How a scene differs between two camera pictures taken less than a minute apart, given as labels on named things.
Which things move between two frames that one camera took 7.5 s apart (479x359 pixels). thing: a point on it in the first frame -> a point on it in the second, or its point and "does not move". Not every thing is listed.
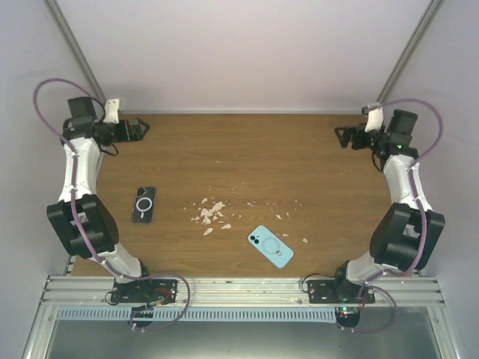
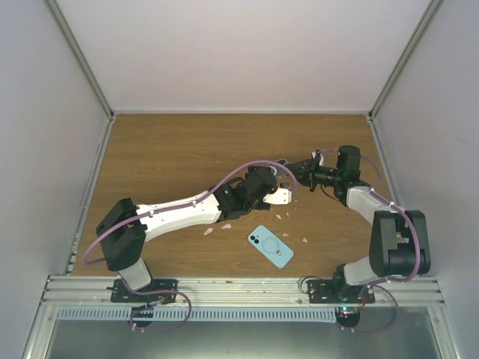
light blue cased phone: [272, 247] does not move
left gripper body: [120, 136] -> [251, 207]
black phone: [143, 211] -> [282, 161]
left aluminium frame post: [66, 31] does not move
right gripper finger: [344, 136] -> [306, 179]
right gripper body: [359, 144] -> [319, 174]
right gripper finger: [346, 131] -> [300, 167]
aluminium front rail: [232, 291] does not move
